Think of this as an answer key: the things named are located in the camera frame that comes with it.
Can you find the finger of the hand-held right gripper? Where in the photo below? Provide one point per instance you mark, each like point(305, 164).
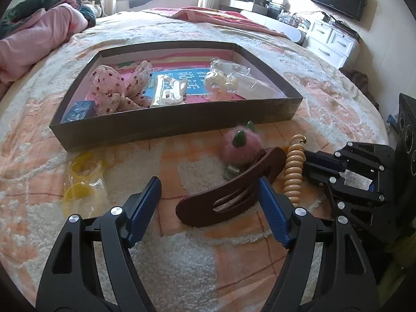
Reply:
point(321, 162)
point(320, 177)

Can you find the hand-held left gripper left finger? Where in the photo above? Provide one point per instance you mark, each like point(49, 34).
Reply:
point(143, 211)

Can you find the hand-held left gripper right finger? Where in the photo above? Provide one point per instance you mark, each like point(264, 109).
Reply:
point(274, 214)

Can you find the brown hair clip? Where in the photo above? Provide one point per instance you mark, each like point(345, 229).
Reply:
point(201, 208)

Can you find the pink fuzzy hair clip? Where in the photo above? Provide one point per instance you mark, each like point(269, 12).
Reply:
point(242, 143)

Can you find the dark cardboard box tray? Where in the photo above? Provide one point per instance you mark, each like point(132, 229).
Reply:
point(162, 126)

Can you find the clear plastic packet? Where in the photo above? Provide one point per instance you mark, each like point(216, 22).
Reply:
point(256, 86)

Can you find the small blue box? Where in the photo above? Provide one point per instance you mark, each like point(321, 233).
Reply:
point(79, 110)

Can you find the white hair claw clip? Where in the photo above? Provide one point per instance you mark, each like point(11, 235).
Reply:
point(165, 91)

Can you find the pink dotted fabric scrunchie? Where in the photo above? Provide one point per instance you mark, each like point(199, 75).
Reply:
point(107, 87)

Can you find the clear bag of cream accessories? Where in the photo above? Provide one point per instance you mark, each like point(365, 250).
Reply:
point(221, 81)

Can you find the dark brown cloth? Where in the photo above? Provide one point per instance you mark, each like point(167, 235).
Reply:
point(357, 83)

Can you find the white drawer dresser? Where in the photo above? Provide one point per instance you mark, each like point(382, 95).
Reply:
point(331, 44)

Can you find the black set-top box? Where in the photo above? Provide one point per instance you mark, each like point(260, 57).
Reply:
point(346, 27)

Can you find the pink booklet with blue label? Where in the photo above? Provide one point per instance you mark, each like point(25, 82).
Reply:
point(195, 83)

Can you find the white desk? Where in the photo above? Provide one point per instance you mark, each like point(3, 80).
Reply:
point(276, 26)

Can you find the pink patterned blanket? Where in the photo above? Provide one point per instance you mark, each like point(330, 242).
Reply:
point(211, 18)

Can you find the pink floral duvet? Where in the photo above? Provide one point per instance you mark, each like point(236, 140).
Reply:
point(32, 39)

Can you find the white window seat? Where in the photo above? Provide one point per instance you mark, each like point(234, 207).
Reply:
point(156, 5)

